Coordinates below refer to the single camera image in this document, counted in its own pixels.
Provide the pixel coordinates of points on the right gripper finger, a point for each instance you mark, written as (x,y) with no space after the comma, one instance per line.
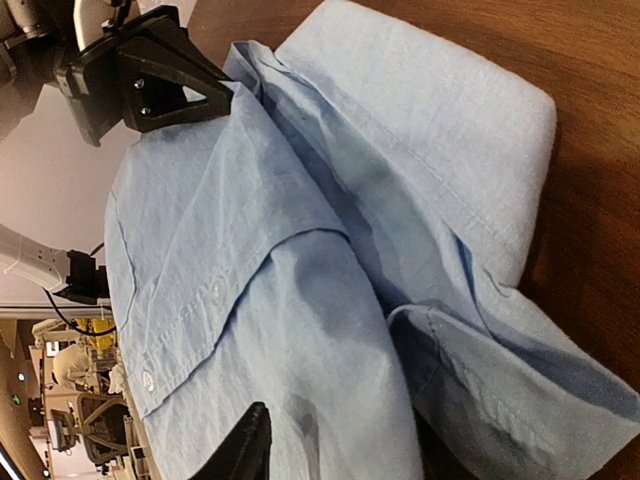
(244,454)

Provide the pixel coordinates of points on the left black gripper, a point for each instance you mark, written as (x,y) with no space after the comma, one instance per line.
(125,67)

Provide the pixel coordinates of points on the background office chair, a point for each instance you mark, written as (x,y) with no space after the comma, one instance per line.
(101,425)

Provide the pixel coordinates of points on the light blue long sleeve shirt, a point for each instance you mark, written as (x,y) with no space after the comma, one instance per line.
(345,246)

